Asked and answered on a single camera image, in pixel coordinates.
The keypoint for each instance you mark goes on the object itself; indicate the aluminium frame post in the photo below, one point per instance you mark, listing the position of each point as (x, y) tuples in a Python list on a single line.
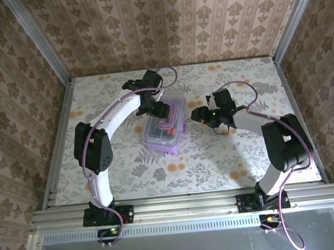
[(295, 17), (39, 39)]

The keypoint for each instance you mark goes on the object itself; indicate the aluminium table side rail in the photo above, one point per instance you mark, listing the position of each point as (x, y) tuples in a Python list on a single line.
[(300, 119), (59, 140)]

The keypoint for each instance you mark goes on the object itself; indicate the left small circuit board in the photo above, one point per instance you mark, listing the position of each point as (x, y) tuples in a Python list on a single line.
[(109, 232)]

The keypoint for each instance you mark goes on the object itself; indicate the small circuit board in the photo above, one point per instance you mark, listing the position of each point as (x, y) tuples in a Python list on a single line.
[(109, 232), (269, 220)]

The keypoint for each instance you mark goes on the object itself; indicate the grey metal panel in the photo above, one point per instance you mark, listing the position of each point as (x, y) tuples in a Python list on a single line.
[(181, 249)]

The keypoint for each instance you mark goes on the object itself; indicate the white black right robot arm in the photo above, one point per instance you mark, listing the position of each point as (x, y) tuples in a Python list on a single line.
[(251, 122)]

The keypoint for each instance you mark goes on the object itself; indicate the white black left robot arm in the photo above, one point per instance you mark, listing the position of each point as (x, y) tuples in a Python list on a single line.
[(116, 114)]

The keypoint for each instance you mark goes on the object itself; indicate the clear lidded purple tool box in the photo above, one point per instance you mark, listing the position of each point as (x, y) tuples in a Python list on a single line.
[(180, 106)]

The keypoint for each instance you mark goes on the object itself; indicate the aluminium mounting rail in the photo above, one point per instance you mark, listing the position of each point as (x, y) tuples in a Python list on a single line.
[(186, 206)]

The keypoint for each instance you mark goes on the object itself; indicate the right small circuit board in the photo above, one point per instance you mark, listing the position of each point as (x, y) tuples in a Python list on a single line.
[(269, 220)]

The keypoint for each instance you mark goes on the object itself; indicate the floral patterned table cover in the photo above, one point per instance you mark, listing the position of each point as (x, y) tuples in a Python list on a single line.
[(202, 157)]

